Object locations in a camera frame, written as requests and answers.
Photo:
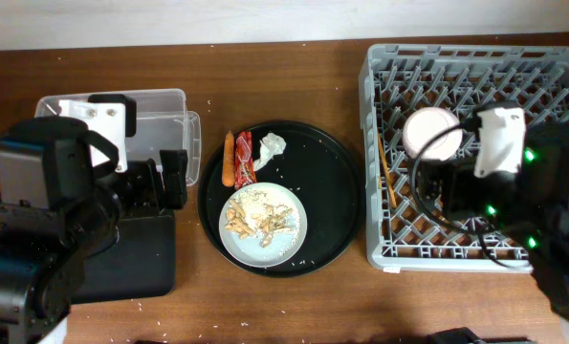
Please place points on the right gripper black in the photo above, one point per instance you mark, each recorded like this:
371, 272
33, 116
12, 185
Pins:
454, 173

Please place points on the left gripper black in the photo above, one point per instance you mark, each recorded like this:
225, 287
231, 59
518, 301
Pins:
150, 192

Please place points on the orange carrot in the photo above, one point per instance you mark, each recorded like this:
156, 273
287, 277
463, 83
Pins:
228, 177

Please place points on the red snack wrapper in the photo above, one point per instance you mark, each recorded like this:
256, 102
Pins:
244, 171

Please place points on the wooden chopstick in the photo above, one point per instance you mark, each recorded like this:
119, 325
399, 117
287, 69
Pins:
391, 195

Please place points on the white pink bowl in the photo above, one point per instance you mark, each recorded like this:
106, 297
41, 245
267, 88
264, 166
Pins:
426, 123

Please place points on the white tissue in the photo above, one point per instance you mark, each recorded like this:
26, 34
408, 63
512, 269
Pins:
270, 146

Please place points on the grey plate with food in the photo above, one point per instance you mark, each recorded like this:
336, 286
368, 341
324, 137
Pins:
262, 225

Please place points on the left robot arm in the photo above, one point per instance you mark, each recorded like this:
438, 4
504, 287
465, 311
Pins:
75, 230

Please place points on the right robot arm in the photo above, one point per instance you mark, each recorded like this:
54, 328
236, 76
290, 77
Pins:
530, 205

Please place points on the grey dishwasher rack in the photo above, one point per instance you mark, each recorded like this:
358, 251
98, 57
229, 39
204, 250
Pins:
398, 79

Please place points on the clear plastic bin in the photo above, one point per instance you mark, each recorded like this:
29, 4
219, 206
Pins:
163, 123

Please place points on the black rectangular tray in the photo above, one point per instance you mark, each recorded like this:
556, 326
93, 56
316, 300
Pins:
140, 262

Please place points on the round black tray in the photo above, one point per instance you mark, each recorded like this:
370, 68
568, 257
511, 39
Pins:
321, 173

